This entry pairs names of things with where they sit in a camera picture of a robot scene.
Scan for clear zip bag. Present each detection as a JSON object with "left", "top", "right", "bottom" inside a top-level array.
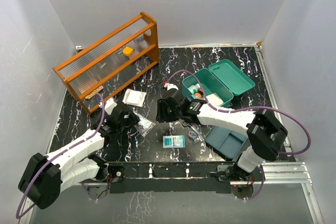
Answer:
[{"left": 134, "top": 112, "right": 155, "bottom": 137}]

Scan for white gauze packet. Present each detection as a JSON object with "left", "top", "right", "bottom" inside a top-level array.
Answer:
[{"left": 122, "top": 89, "right": 146, "bottom": 107}]

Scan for brown medicine bottle orange cap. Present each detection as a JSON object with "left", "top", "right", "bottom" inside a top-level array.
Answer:
[{"left": 194, "top": 90, "right": 204, "bottom": 100}]

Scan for teal medicine box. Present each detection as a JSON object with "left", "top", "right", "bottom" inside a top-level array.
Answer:
[{"left": 182, "top": 59, "right": 255, "bottom": 107}]

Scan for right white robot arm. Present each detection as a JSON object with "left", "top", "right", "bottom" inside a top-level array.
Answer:
[{"left": 156, "top": 88, "right": 288, "bottom": 180}]

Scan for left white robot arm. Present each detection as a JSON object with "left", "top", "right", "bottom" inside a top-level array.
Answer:
[{"left": 18, "top": 103, "right": 141, "bottom": 209}]

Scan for white teal bottle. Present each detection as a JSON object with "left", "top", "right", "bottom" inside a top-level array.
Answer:
[{"left": 188, "top": 83, "right": 201, "bottom": 94}]

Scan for teal white sachet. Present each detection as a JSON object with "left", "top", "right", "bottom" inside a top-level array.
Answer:
[{"left": 163, "top": 135, "right": 185, "bottom": 148}]

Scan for small tape roll bag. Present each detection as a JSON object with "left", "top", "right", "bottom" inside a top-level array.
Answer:
[{"left": 188, "top": 131, "right": 201, "bottom": 142}]

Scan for blue-grey divider tray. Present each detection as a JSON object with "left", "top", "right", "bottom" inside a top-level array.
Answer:
[{"left": 205, "top": 126, "right": 247, "bottom": 160}]

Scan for yellow-orange small block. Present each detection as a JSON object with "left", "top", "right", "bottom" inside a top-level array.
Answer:
[{"left": 122, "top": 46, "right": 134, "bottom": 57}]

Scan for orange wooden shelf rack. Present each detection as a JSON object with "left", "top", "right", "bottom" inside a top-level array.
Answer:
[{"left": 53, "top": 12, "right": 160, "bottom": 114}]

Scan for black handled scissors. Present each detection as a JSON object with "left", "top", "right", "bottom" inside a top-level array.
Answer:
[{"left": 182, "top": 121, "right": 204, "bottom": 142}]

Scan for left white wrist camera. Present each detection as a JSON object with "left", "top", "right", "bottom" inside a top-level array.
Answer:
[{"left": 99, "top": 98, "right": 118, "bottom": 115}]

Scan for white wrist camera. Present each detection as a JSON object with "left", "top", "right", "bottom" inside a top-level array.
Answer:
[
  {"left": 99, "top": 98, "right": 118, "bottom": 115},
  {"left": 163, "top": 82, "right": 178, "bottom": 91}
]

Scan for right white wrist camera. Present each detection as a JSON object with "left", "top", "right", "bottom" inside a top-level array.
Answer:
[{"left": 163, "top": 82, "right": 178, "bottom": 91}]

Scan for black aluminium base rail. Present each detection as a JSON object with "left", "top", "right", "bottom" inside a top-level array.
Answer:
[{"left": 28, "top": 161, "right": 313, "bottom": 196}]

